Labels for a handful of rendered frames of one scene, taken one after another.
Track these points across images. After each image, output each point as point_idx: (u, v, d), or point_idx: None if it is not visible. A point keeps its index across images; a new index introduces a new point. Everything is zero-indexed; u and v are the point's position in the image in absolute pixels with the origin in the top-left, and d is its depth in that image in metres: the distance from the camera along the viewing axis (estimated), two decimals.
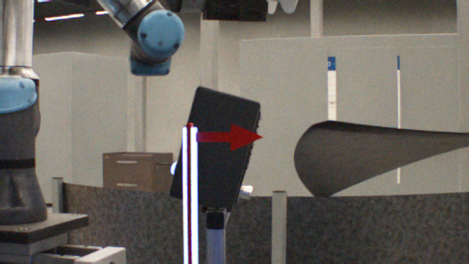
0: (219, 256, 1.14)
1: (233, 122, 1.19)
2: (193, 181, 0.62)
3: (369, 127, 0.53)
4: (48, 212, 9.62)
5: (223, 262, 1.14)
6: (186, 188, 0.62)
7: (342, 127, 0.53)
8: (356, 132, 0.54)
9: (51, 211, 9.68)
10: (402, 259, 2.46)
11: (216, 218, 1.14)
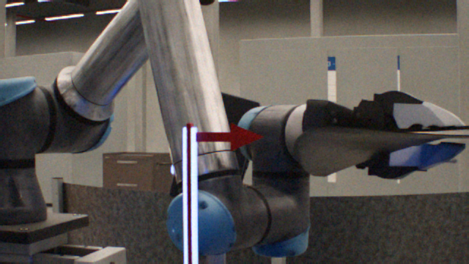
0: (219, 256, 1.14)
1: (233, 122, 1.19)
2: (193, 181, 0.62)
3: (370, 130, 0.53)
4: (48, 212, 9.62)
5: (223, 262, 1.14)
6: (186, 188, 0.62)
7: (342, 130, 0.53)
8: (356, 134, 0.54)
9: (51, 211, 9.68)
10: (402, 259, 2.46)
11: None
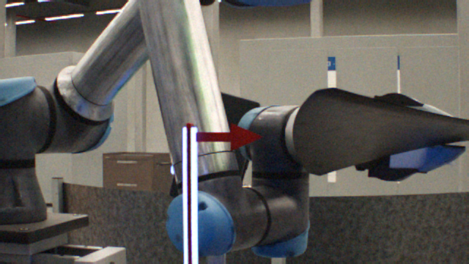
0: (219, 256, 1.14)
1: (233, 122, 1.19)
2: (193, 181, 0.62)
3: (372, 100, 0.53)
4: (48, 212, 9.62)
5: (223, 262, 1.14)
6: (186, 188, 0.62)
7: (345, 97, 0.53)
8: (358, 104, 0.54)
9: (51, 211, 9.68)
10: (402, 259, 2.46)
11: None
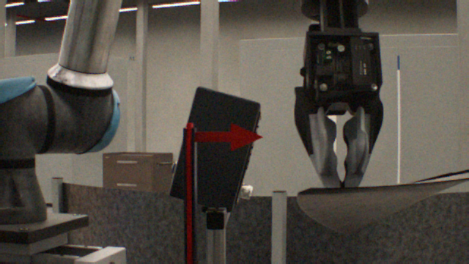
0: (219, 256, 1.14)
1: (233, 122, 1.19)
2: (193, 181, 0.62)
3: (349, 188, 0.59)
4: (48, 212, 9.62)
5: (223, 262, 1.14)
6: (186, 188, 0.62)
7: (325, 192, 0.60)
8: (340, 193, 0.60)
9: (51, 211, 9.68)
10: (402, 259, 2.46)
11: (216, 218, 1.14)
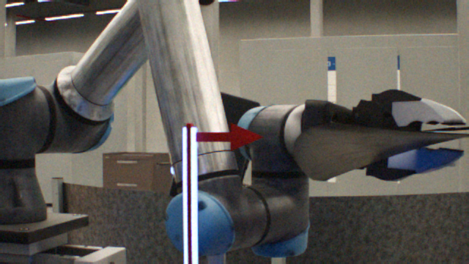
0: (219, 256, 1.14)
1: (233, 122, 1.19)
2: (193, 181, 0.62)
3: None
4: (48, 212, 9.62)
5: (223, 262, 1.14)
6: (186, 188, 0.62)
7: None
8: None
9: (51, 211, 9.68)
10: (402, 259, 2.46)
11: None
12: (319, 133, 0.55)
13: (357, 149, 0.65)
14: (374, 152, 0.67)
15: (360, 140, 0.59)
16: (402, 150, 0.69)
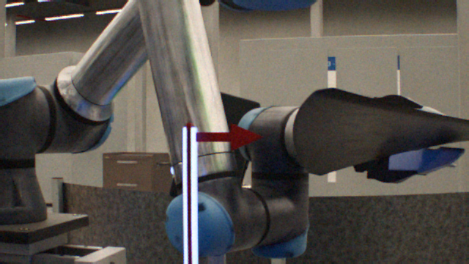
0: (219, 256, 1.14)
1: (233, 122, 1.19)
2: (193, 181, 0.62)
3: None
4: (48, 212, 9.62)
5: (223, 262, 1.14)
6: (186, 188, 0.62)
7: None
8: None
9: (51, 211, 9.68)
10: (402, 259, 2.46)
11: None
12: (320, 103, 0.55)
13: (356, 137, 0.65)
14: (373, 144, 0.67)
15: (360, 120, 0.59)
16: (401, 148, 0.69)
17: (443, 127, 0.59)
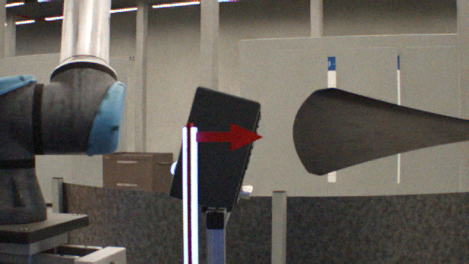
0: (219, 256, 1.14)
1: (233, 122, 1.19)
2: (193, 181, 0.62)
3: None
4: (48, 212, 9.62)
5: (223, 262, 1.14)
6: (186, 188, 0.62)
7: None
8: None
9: (51, 211, 9.68)
10: (402, 259, 2.46)
11: (216, 218, 1.14)
12: (320, 103, 0.55)
13: (356, 137, 0.65)
14: (373, 144, 0.67)
15: (360, 120, 0.59)
16: (401, 148, 0.69)
17: (443, 127, 0.59)
